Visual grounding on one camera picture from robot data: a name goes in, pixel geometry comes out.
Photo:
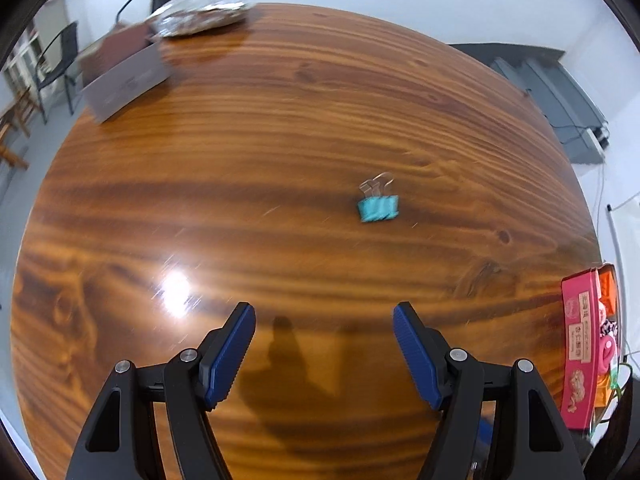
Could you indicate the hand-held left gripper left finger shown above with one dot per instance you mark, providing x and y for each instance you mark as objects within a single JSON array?
[{"x": 227, "y": 355}]

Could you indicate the wooden chair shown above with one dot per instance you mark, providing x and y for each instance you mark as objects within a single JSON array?
[{"x": 10, "y": 125}]

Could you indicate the stack of brown packets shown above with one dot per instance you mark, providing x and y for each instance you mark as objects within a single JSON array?
[{"x": 125, "y": 45}]

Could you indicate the dark orange embossed cube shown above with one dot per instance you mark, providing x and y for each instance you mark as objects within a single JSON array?
[{"x": 607, "y": 290}]

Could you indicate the pink leopard print plush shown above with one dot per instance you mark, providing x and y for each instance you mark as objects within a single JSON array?
[{"x": 610, "y": 327}]

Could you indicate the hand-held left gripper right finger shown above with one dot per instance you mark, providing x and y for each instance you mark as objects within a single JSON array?
[{"x": 420, "y": 355}]

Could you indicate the grey open box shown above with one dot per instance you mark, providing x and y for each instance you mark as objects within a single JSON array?
[{"x": 125, "y": 85}]

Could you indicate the teal binder clip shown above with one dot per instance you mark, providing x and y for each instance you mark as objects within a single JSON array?
[{"x": 378, "y": 209}]

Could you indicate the white glass-door cabinet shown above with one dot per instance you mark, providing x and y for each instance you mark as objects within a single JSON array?
[{"x": 22, "y": 60}]

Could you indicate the pink rectangular tin box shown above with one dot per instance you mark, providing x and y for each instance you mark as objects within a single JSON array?
[{"x": 580, "y": 340}]

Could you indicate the light orange embossed cube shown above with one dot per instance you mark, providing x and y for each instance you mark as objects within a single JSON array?
[{"x": 602, "y": 391}]

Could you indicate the foil-wrapped dish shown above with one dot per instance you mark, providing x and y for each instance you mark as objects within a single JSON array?
[{"x": 205, "y": 12}]

